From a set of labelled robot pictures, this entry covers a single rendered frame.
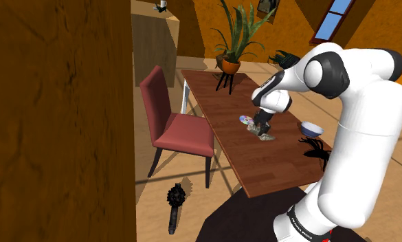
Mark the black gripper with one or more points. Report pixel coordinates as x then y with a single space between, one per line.
262 119

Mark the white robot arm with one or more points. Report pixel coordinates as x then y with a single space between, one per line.
364 134

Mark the shiny compact disc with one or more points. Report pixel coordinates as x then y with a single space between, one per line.
244 119

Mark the camouflage patterned flat thing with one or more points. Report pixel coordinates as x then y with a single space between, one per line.
267 137

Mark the brown wooden table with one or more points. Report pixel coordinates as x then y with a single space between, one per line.
254 164

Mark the blue and white bowl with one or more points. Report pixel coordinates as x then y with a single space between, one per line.
311 130

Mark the green plant in orange pot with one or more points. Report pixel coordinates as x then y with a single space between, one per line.
230 65

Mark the black spider figure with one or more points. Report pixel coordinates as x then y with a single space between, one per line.
316 152

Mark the red upholstered chair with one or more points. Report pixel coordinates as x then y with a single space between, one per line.
184 132

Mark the dark robot stand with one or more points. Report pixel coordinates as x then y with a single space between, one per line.
244 218

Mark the black spiked club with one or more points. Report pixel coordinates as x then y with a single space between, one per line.
176 197

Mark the red framed window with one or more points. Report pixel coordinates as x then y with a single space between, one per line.
331 20

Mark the light wooden cabinet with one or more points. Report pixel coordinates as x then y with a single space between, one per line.
153 47

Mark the dark wall picture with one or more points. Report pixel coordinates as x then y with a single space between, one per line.
267 5

